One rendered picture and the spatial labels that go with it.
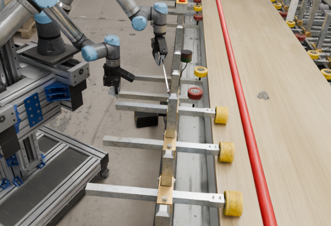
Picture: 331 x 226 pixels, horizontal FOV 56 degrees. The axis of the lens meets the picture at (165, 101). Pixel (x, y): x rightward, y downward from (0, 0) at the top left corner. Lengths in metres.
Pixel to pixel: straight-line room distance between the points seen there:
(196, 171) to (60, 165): 1.03
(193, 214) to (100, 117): 1.75
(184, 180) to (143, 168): 0.94
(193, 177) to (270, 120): 0.47
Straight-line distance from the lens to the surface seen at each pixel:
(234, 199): 1.09
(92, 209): 2.28
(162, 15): 1.75
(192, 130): 1.88
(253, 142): 0.25
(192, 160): 1.70
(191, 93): 1.68
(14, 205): 2.15
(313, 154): 1.49
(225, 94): 1.73
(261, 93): 1.79
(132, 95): 1.74
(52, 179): 2.22
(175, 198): 1.09
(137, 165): 2.52
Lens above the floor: 1.80
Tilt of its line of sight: 34 degrees down
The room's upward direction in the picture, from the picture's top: 3 degrees clockwise
